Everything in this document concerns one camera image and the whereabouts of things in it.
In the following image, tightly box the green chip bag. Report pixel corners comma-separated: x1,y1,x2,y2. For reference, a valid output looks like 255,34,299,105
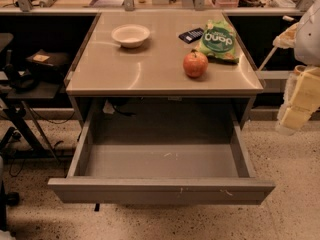
195,20,239,63

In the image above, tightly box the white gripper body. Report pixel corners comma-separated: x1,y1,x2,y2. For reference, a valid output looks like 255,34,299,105
275,67,310,135

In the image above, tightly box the open grey top drawer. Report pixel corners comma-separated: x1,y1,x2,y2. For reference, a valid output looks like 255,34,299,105
48,99,275,205

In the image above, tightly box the dark blue snack packet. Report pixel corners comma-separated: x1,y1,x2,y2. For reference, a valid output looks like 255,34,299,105
179,28,204,44

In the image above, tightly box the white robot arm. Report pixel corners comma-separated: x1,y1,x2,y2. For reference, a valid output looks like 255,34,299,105
273,0,320,135

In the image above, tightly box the white stick with black tip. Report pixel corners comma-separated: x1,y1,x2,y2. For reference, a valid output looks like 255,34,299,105
258,15,298,71

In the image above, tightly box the black box with label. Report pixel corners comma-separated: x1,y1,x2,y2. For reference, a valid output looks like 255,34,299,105
26,49,71,70

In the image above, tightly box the black side cart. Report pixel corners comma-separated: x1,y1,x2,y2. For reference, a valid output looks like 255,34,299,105
0,33,62,161

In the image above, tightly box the red apple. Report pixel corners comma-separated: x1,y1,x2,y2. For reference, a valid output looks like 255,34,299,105
183,51,208,78

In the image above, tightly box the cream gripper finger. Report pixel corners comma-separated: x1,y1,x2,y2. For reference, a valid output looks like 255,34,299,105
273,23,298,49
293,66,320,118

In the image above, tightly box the white bowl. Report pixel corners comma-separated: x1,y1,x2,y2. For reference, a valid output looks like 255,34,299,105
111,24,150,48

